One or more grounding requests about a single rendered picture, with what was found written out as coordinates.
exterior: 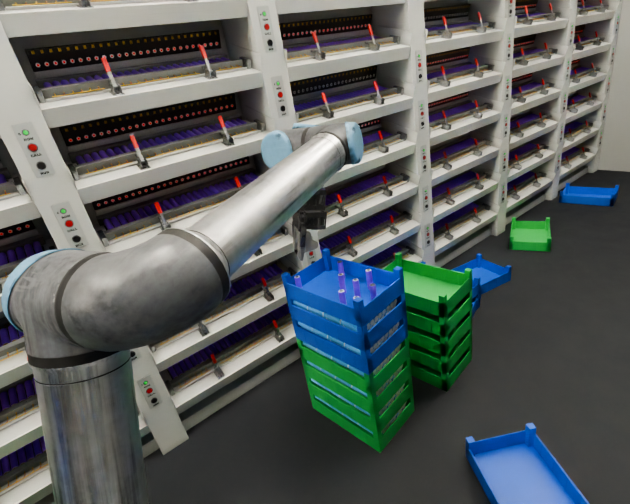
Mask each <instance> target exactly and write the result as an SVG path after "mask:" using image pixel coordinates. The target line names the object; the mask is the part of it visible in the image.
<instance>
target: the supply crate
mask: <svg viewBox="0 0 630 504"><path fill-rule="evenodd" d="M322 256H323V257H322V258H321V259H319V260H317V261H316V262H314V263H313V264H311V265H309V266H308V267H306V268H304V269H303V270H301V271H300V272H298V273H296V274H295V275H293V276H292V277H290V273H287V272H285V273H283V274H282V275H281V277H282V281H283V285H284V289H285V293H286V297H288V298H290V299H293V300H295V301H297V302H300V303H302V304H305V305H307V306H310V307H312V308H314V309H317V310H319V311H322V312H324V313H326V314H329V315H331V316H334V317H336V318H339V319H341V320H343V321H346V322H348V323H351V324H353V325H356V326H358V327H360V328H363V327H364V326H365V325H367V324H368V323H369V322H370V321H371V320H372V319H374V318H375V317H376V316H377V315H378V314H379V313H380V312H382V311H383V310H384V309H385V308H386V307H387V306H389V305H390V304H391V303H392V302H393V301H394V300H395V299H397V298H398V297H399V296H400V295H401V294H402V293H404V292H405V289H404V277H403V268H402V267H398V266H396V267H395V268H394V269H393V272H390V271H386V270H383V269H379V268H375V267H371V266H368V265H364V264H360V263H356V262H353V261H349V260H345V259H341V258H338V257H334V256H331V255H330V249H327V248H325V249H323V250H322ZM339 260H342V261H343V266H344V272H345V278H346V279H345V285H346V291H347V293H346V294H345V295H346V302H347V305H346V304H343V303H340V300H339V294H338V291H339V290H340V286H339V280H338V274H339V271H338V265H337V261H339ZM366 269H371V270H372V277H373V283H375V284H376V290H377V296H376V297H375V298H374V299H372V300H371V297H370V290H368V287H367V280H366V272H365V270H366ZM297 275H299V276H300V278H301V283H302V288H300V287H298V286H296V284H295V279H294V277H295V276H297ZM354 278H358V279H359V285H360V292H361V298H359V297H356V298H355V299H354V300H353V297H354V296H355V295H354V289H353V282H352V280H353V279H354Z"/></svg>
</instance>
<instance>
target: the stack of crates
mask: <svg viewBox="0 0 630 504"><path fill-rule="evenodd" d="M396 266H398V267H402V268H403V277H404V289H405V301H406V313H407V314H406V315H407V325H408V338H409V349H410V362H411V373H412V376H414V377H416V378H418V379H420V380H422V381H425V382H427V383H429V384H431V385H433V386H435V387H437V388H439V389H442V390H444V391H446V392H447V391H448V390H449V389H450V388H451V386H452V385H453V384H454V382H455V381H456V380H457V378H458V377H459V376H460V374H461V373H462V372H463V370H464V369H465V368H466V367H467V365H468V364H469V363H470V361H471V360H472V269H470V268H466V269H465V270H464V273H461V272H457V271H453V270H448V269H444V268H440V267H436V266H431V265H427V264H423V263H418V262H414V261H410V260H405V259H402V253H398V252H397V253H396V254H395V261H393V262H392V263H391V264H389V265H388V266H387V267H385V268H384V269H383V270H386V271H390V272H393V269H394V268H395V267H396Z"/></svg>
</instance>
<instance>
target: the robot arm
mask: <svg viewBox="0 0 630 504"><path fill-rule="evenodd" d="M261 155H262V158H263V161H264V162H265V164H266V165H267V166H268V167H269V168H270V169H269V170H268V171H266V172H265V173H264V174H262V175H261V176H259V177H258V178H257V179H255V180H254V181H253V182H251V183H250V184H248V185H247V186H246V187H244V188H243V189H241V190H240V191H239V192H237V193H236V194H235V195H233V196H232V197H230V198H229V199H228V200H226V201H225V202H223V203H222V204H221V205H219V206H218V207H216V208H215V209H214V210H212V211H211V212H210V213H208V214H207V215H205V216H204V217H203V218H201V219H200V220H198V221H197V222H196V223H194V224H193V225H192V226H190V227H189V228H187V229H183V228H177V227H172V228H168V229H165V230H163V231H162V232H160V233H159V234H157V235H156V236H154V237H152V238H151V239H149V240H147V241H145V242H143V243H141V244H138V245H136V246H133V247H131V248H128V249H124V250H121V251H118V252H113V253H111V252H99V251H85V250H82V249H77V248H63V249H58V250H49V251H44V252H41V253H38V254H35V255H33V256H31V257H29V258H27V259H26V260H24V261H23V262H22V263H20V264H19V265H18V266H17V267H16V268H15V269H14V271H13V272H12V273H11V274H10V275H9V277H8V279H7V280H6V282H5V285H4V287H3V291H2V296H1V304H2V309H3V312H4V314H5V316H6V318H7V319H8V321H9V322H10V323H11V324H12V325H13V326H14V327H15V328H16V329H17V330H19V331H21V332H23V334H24V340H25V346H26V352H27V356H28V363H29V366H30V367H31V368H32V369H33V375H34V381H35V387H36V393H37V399H38V405H39V411H40V417H41V423H42V429H43V435H44V441H45V447H46V453H47V459H48V465H49V471H50V477H51V483H52V489H53V495H54V501H55V504H149V501H148V493H147V484H146V476H145V468H144V460H143V452H142V443H141V435H140V427H139V419H138V411H137V402H136V394H135V386H134V378H133V370H132V361H131V353H130V349H134V348H139V347H143V346H147V345H150V344H152V343H155V342H158V341H161V340H163V339H166V338H168V337H170V336H173V335H175V334H177V333H179V332H181V331H183V330H185V329H187V328H189V327H191V326H193V325H194V324H196V323H197V322H199V321H200V320H202V319H203V318H205V317H207V316H208V315H209V314H210V313H211V312H213V311H214V310H215V309H216V308H217V307H218V306H219V305H220V304H221V303H222V302H223V301H224V300H225V299H226V297H227V296H228V294H229V292H230V288H231V280H230V277H231V276H232V275H233V274H234V273H235V272H236V271H237V270H238V269H239V268H240V267H241V266H242V265H243V264H244V263H245V262H246V261H247V260H248V259H249V258H250V257H251V256H252V255H253V254H254V253H255V252H256V251H257V250H258V249H259V248H260V247H261V246H262V245H263V244H264V243H265V242H266V241H267V240H268V239H269V238H270V237H271V236H272V235H273V234H274V233H275V232H276V231H277V230H278V229H279V228H280V227H281V226H282V225H283V224H284V223H285V222H286V221H287V220H288V219H290V218H291V217H292V219H293V221H292V233H293V246H294V251H295V253H296V255H297V256H298V257H299V259H300V261H303V258H304V253H305V252H308V251H311V250H314V249H317V248H318V242H317V241H314V240H312V239H313V237H312V235H311V232H310V231H307V229H311V230H322V229H326V219H327V212H326V211H325V202H326V189H324V188H323V187H324V184H325V183H326V182H327V181H328V180H329V179H330V178H331V177H332V176H333V175H334V174H335V173H337V172H338V171H339V170H341V169H342V168H343V167H344V166H345V165H351V164H352V165H355V164H358V163H360V162H361V160H362V157H363V137H362V132H361V129H360V127H359V125H358V124H357V123H356V122H345V123H338V124H330V125H322V126H321V125H311V124H301V123H294V124H293V127H292V129H289V130H281V131H280V130H274V131H272V132H270V133H268V134H267V135H266V136H265V137H264V138H263V140H262V143H261ZM324 219H325V225H324Z"/></svg>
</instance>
